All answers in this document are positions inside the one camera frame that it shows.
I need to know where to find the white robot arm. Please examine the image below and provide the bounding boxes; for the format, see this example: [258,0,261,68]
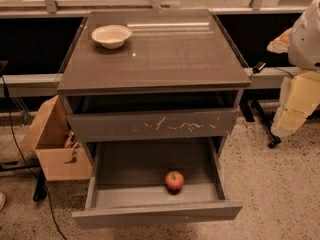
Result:
[267,0,320,137]

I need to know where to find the grey top drawer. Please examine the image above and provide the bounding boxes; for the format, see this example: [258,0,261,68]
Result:
[68,109,239,142]

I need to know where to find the black cable on floor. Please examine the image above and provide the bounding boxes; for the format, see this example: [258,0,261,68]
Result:
[0,74,68,240]

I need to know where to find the grey drawer cabinet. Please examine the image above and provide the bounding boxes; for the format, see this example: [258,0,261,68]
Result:
[56,8,252,145]

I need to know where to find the black adapter with cable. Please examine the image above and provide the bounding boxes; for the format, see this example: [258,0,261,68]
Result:
[252,61,294,78]

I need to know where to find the red apple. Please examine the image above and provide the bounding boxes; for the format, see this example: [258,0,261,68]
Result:
[165,171,184,191]

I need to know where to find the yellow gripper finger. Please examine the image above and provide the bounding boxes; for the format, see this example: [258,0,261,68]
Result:
[271,71,320,137]
[267,28,292,54]

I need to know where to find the black stand leg left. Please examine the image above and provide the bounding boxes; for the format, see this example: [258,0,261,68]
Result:
[33,171,47,202]

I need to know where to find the open grey middle drawer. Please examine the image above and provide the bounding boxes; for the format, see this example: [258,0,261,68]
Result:
[72,138,242,229]

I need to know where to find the white bowl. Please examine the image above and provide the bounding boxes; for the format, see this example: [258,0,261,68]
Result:
[91,25,132,49]

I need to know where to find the brown cardboard box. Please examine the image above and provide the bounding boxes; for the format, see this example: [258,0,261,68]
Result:
[20,96,92,181]

